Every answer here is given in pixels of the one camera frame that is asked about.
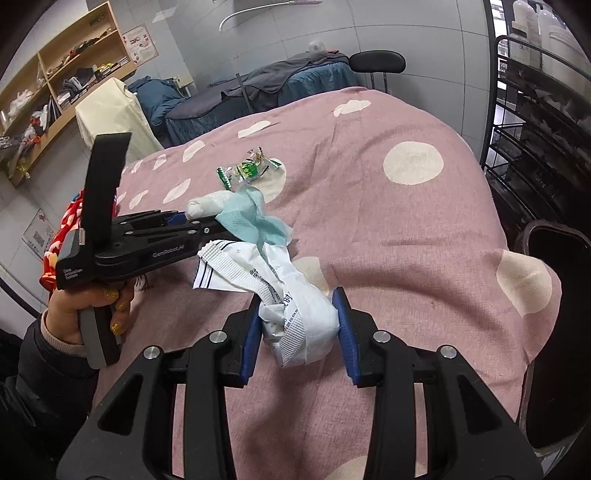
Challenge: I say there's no black metal cart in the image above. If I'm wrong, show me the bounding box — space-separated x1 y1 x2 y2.
480 34 591 241

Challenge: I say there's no cream cloth cover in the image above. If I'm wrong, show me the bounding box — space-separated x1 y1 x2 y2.
75 78 164 164

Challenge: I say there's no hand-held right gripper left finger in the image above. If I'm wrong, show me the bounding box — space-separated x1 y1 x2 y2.
56 305 264 480

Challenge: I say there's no person's left hand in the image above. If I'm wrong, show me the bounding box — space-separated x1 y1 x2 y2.
44 281 136 344

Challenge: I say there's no blue covered massage bed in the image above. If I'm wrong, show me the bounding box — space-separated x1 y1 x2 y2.
129 50 361 148

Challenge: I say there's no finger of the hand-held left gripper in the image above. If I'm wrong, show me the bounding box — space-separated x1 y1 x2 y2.
127 220 237 246
115 209 189 229

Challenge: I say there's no large white jug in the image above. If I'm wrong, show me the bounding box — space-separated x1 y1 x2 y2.
554 25 591 93

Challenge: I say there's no wooden bookcase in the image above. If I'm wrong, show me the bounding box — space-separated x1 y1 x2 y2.
0 0 139 189

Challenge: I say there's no black trash bin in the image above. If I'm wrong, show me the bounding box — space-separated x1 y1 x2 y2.
512 220 591 457

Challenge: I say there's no pink polka dot blanket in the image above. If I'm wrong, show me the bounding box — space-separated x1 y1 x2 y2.
111 88 561 480

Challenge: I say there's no blue quilt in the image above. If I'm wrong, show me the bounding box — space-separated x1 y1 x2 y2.
128 76 188 126

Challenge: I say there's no grey towel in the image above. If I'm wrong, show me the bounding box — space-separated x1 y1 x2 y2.
221 50 351 100

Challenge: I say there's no white plastic packet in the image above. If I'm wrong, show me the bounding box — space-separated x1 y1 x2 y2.
193 239 340 368

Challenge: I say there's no white tissue wad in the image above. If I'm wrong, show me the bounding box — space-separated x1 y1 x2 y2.
186 191 232 220

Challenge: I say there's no black chair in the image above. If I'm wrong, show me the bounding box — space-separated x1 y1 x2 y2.
349 50 407 93

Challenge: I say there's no white wall notice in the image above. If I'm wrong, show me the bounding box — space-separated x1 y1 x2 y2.
22 209 63 252

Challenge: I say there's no person's left forearm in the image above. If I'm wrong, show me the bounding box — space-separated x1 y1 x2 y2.
0 314 100 462

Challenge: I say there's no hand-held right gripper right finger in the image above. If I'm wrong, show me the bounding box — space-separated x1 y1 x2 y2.
331 286 544 480

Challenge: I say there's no red printed cloth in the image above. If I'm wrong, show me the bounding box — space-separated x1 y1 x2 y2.
41 189 88 289

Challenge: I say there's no teal paper napkin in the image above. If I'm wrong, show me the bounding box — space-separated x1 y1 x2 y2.
215 185 293 247

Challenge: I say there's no wall poster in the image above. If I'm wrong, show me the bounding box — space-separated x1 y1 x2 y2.
122 25 160 65

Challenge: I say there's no clear green candy wrapper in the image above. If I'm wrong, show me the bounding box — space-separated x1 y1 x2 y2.
216 147 286 191

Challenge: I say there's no white floor lamp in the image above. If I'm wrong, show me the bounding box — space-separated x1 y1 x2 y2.
218 0 326 114

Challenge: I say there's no tall white pump bottle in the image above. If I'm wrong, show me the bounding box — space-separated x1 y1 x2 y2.
512 0 541 65

